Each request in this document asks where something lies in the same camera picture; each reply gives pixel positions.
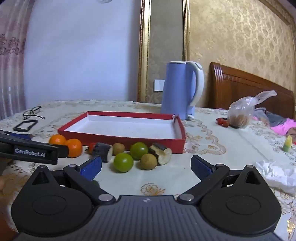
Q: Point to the orange mandarin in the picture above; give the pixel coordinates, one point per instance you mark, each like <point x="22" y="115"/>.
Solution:
<point x="74" y="147"/>
<point x="57" y="139"/>

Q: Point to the black rectangular frame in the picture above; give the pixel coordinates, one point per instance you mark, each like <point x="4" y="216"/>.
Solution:
<point x="17" y="128"/>

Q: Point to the embroidered lace tablecloth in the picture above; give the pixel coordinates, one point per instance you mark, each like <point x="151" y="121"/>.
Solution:
<point x="143" y="179"/>

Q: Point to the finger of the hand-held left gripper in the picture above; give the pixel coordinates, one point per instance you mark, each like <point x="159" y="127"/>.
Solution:
<point x="16" y="135"/>
<point x="63" y="151"/>

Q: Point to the grey clothing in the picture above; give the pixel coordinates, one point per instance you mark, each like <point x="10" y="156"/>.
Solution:
<point x="272" y="117"/>

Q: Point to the wooden bed headboard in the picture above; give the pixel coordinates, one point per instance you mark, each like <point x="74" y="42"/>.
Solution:
<point x="238" y="85"/>

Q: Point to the green cucumber piece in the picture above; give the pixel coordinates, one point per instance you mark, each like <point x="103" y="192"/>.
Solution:
<point x="96" y="183"/>

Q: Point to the small red cherry tomato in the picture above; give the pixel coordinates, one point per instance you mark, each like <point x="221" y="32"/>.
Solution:
<point x="220" y="120"/>
<point x="225" y="124"/>

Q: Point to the yellow green small toy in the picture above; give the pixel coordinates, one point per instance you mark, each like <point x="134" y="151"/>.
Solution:
<point x="288" y="144"/>

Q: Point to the green lime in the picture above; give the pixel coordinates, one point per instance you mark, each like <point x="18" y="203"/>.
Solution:
<point x="123" y="162"/>
<point x="139" y="150"/>

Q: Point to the black eyeglasses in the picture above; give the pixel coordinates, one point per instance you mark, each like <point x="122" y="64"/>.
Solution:
<point x="34" y="111"/>

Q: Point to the crumpled white tissue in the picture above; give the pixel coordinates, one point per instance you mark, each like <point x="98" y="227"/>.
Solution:
<point x="277" y="176"/>

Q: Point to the pink floral curtain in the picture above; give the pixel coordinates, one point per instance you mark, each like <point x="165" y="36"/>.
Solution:
<point x="11" y="58"/>

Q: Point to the cut eggplant piece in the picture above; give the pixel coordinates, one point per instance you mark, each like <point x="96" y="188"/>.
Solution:
<point x="161" y="155"/>
<point x="101" y="151"/>

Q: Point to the clear plastic bag of walnuts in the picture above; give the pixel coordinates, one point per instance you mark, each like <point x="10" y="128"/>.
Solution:
<point x="241" y="111"/>

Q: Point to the white wall switch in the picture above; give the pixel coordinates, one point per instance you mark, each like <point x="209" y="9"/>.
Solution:
<point x="159" y="84"/>

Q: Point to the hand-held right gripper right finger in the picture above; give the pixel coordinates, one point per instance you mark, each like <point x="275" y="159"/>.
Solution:
<point x="201" y="168"/>

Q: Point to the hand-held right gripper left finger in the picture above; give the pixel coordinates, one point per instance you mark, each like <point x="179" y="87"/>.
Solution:
<point x="91" y="168"/>

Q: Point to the red shallow cardboard box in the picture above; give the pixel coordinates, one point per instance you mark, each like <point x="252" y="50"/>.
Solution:
<point x="129" y="128"/>

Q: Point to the blue electric kettle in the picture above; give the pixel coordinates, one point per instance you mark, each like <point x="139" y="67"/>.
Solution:
<point x="175" y="90"/>

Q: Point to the gold wall moulding frame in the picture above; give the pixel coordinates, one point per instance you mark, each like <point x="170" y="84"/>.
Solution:
<point x="144" y="46"/>

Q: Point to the pink clothing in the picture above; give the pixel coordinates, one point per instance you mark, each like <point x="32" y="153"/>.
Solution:
<point x="284" y="126"/>

